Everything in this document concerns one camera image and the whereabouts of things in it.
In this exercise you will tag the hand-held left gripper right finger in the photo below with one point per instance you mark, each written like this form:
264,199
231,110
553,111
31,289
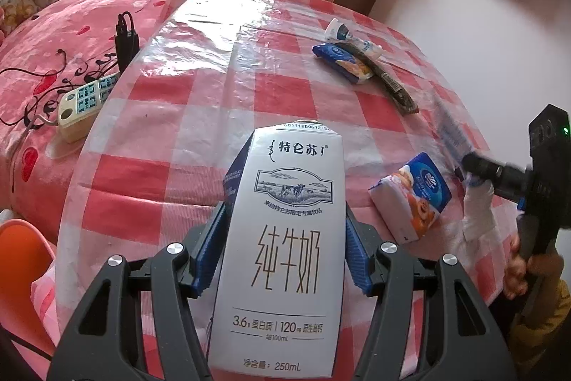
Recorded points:
357,256

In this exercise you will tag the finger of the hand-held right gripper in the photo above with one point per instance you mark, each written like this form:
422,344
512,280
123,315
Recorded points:
486,172

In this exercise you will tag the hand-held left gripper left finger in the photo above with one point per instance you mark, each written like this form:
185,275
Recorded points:
209,256

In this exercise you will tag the white plastic bag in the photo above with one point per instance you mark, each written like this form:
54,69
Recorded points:
479,216

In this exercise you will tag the white milk carton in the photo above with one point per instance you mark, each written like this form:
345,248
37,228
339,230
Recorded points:
276,274

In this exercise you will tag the person's right forearm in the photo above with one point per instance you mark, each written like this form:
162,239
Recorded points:
548,327

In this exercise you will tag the person's right hand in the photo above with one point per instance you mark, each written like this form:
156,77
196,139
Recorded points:
517,274

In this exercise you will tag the white blue snack packet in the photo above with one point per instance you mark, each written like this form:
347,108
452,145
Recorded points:
410,198

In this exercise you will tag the red checked tablecloth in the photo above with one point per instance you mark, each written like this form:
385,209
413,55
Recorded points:
178,149

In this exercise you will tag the black snack wrapper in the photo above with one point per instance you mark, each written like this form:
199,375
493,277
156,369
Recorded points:
392,86

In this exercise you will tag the dark blue snack packet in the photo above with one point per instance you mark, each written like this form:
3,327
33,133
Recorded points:
341,58

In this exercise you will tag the orange plastic chair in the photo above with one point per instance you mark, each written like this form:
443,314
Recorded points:
22,260

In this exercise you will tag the beige power strip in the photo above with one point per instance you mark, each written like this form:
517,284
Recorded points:
84,108

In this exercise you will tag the white plastic bottle blue label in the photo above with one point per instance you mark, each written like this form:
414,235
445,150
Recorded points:
339,29

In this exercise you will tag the black charger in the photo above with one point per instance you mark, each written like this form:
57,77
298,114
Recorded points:
127,46

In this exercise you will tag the pink printed bed blanket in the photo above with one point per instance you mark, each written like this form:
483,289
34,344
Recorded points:
44,64

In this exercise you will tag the yellow floral pillow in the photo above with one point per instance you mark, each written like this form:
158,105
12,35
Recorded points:
20,6

